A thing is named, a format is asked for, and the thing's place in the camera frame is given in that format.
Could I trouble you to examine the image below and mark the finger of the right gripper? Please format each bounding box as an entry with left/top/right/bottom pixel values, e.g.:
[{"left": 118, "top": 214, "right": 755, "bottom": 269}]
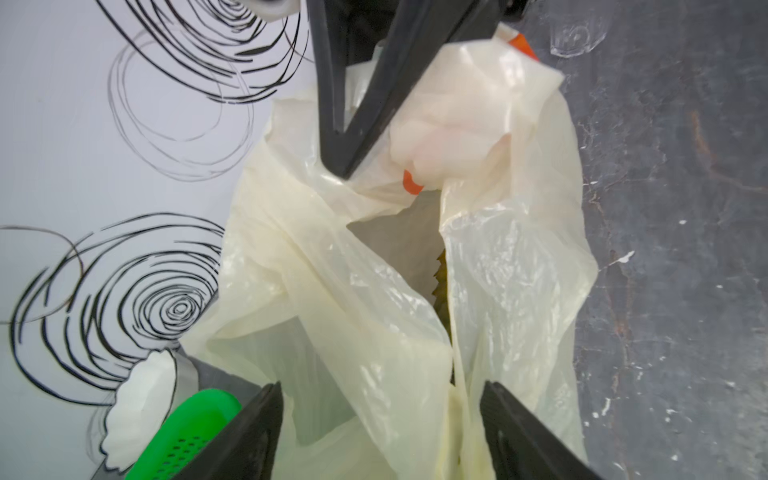
[
  {"left": 306, "top": 0, "right": 348, "bottom": 171},
  {"left": 338, "top": 1, "right": 504, "bottom": 179}
]

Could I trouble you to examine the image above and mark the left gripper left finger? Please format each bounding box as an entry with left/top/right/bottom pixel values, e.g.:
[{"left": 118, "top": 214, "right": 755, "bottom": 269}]
[{"left": 174, "top": 383, "right": 284, "bottom": 480}]

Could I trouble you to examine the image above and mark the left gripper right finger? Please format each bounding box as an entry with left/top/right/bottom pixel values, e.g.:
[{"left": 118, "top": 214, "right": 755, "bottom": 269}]
[{"left": 479, "top": 381, "right": 599, "bottom": 480}]

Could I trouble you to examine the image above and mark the yellow plastic bag with oranges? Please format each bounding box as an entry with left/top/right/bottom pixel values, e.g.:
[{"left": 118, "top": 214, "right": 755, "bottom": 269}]
[{"left": 182, "top": 26, "right": 598, "bottom": 479}]

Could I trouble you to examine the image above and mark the green plastic basket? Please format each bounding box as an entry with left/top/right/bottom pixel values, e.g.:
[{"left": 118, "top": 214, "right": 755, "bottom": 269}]
[{"left": 125, "top": 389, "right": 242, "bottom": 480}]

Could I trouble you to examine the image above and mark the white scalloped bowl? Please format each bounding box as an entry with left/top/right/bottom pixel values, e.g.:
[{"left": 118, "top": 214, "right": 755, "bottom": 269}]
[{"left": 101, "top": 350, "right": 199, "bottom": 473}]

